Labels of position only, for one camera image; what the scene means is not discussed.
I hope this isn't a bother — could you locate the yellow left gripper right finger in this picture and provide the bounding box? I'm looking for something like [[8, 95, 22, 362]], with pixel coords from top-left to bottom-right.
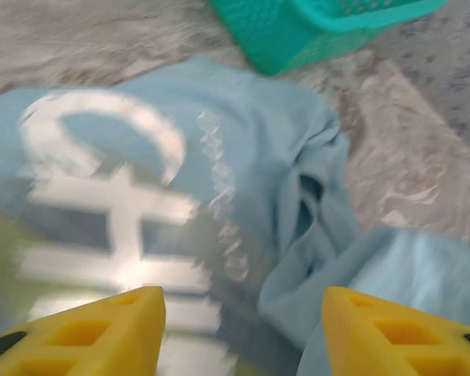
[[320, 284, 470, 376]]

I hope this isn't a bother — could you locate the teal plastic basket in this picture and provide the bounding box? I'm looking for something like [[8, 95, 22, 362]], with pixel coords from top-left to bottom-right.
[[204, 0, 451, 78]]

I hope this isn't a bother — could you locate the light blue printed t-shirt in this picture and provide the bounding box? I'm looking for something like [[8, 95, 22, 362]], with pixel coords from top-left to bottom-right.
[[0, 54, 470, 376]]

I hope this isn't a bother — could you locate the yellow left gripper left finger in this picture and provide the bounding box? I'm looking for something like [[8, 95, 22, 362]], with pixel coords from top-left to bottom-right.
[[0, 285, 168, 376]]

